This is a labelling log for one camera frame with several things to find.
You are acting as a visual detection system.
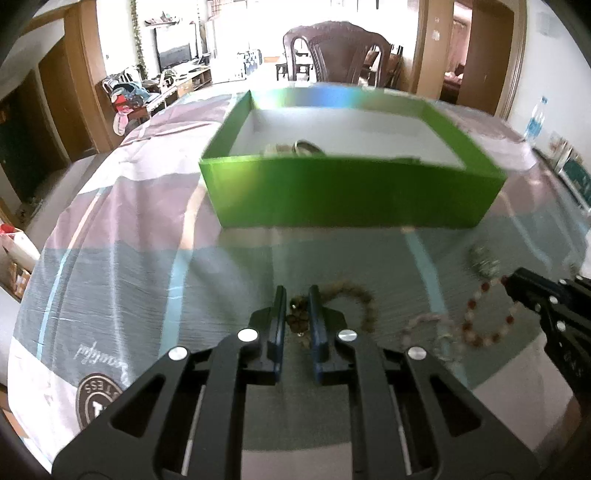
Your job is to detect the clear plastic water bottle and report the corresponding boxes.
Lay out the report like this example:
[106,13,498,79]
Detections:
[523,95,549,142]

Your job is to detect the green cardboard box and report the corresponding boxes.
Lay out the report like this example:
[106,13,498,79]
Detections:
[198,88,509,230]

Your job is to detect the brown bead bracelet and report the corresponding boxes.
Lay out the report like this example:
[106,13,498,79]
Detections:
[286,283,380,337]

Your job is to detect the dark wooden dining chair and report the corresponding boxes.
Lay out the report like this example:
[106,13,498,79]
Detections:
[281,20,394,87]

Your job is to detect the flat screen television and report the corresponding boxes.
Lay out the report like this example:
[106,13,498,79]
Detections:
[154,24,198,71]

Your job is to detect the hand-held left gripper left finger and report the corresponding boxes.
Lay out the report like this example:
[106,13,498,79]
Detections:
[51,285,290,480]

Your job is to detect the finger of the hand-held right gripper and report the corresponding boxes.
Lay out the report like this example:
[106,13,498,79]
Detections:
[519,295,573,334]
[501,267,591,301]

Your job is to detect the bracelets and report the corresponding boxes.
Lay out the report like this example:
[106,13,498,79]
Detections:
[288,138,327,158]

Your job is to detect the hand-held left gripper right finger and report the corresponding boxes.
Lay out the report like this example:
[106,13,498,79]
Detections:
[307,284,542,480]

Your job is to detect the pink bead bracelet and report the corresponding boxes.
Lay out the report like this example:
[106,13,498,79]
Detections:
[398,312,457,361]

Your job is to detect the green vine garland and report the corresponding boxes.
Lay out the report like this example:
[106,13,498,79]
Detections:
[129,0,149,79]

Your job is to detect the wooden television cabinet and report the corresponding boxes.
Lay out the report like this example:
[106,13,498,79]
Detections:
[161,66,214,101]

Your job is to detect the white and red bag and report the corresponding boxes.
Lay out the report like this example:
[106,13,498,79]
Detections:
[0,222,43,303]

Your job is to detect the small white cartons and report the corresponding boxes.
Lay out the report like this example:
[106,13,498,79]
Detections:
[547,131,574,168]

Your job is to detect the wooden sofa with cushions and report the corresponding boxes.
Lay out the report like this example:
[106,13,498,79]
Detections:
[365,43,403,88]

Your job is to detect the wooden armchair with toys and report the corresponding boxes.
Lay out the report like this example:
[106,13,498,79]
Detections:
[96,68,163,137]

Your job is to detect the red and white bead bracelet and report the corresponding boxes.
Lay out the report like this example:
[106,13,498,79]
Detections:
[455,276,522,346]

